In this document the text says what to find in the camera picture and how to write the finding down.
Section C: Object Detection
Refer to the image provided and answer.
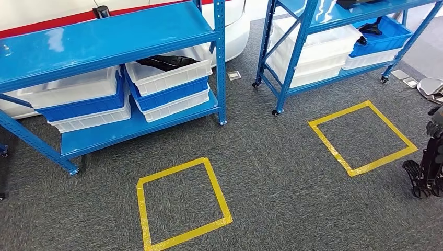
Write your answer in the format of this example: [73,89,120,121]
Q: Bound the black parts pile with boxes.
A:
[355,16,384,46]

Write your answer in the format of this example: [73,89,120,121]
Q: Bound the yellow floor tape square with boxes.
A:
[307,100,419,178]
[136,157,234,251]

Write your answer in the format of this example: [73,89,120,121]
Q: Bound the white vehicle with red stripe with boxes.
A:
[0,0,252,121]

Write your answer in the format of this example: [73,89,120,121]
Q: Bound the black plastic plate frame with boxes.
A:
[335,0,386,10]

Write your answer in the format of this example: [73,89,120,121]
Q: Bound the blue plastic bin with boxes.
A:
[348,15,413,59]
[36,73,127,123]
[125,73,211,112]

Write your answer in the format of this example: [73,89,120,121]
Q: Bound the black cylinder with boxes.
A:
[92,5,111,19]

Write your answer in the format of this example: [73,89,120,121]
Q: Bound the black part in bin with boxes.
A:
[136,54,201,73]

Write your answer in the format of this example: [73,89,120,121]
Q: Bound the black humanoid robot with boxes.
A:
[402,77,443,200]

